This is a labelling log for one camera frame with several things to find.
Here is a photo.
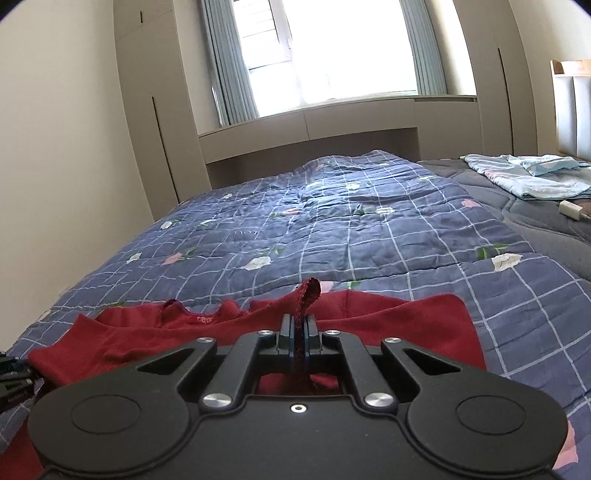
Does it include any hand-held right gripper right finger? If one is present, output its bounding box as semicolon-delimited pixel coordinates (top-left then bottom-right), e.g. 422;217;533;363
304;318;465;412

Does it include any window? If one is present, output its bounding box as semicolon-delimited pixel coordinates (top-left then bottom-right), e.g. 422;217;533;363
231;0;419;117

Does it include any padded wooden headboard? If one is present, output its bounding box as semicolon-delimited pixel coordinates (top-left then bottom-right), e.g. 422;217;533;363
550;59;591;160

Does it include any blue plaid floral quilt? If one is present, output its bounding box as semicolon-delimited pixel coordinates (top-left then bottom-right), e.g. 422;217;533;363
0;148;591;480

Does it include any grey bed sheet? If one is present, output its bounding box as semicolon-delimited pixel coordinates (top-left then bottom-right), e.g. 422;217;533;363
416;157;591;282

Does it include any beige wardrobe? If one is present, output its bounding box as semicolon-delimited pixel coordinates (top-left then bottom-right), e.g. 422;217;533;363
113;0;208;222
431;0;559;160

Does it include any beige window cabinet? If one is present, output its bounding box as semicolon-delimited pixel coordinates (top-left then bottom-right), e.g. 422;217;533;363
198;95;478;190

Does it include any light blue floral cloth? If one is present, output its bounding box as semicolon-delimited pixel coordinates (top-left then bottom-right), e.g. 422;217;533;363
463;154;591;201

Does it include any white charger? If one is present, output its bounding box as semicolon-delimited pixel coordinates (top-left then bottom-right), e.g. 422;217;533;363
558;199;586;220

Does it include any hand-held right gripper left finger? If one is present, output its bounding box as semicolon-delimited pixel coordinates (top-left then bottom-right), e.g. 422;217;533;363
136;315;298;411

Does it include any light blue folded garment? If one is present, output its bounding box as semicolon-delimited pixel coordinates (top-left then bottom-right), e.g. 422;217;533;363
508;155;583;177

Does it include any blue-grey curtain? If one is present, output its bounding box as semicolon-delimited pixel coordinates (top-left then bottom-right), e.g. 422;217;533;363
201;0;259;127
399;0;448;97

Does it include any red knit garment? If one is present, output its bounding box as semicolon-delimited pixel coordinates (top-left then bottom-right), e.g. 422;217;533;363
4;277;488;480

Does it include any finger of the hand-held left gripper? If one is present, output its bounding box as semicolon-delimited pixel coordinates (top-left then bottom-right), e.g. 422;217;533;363
0;352;37;412

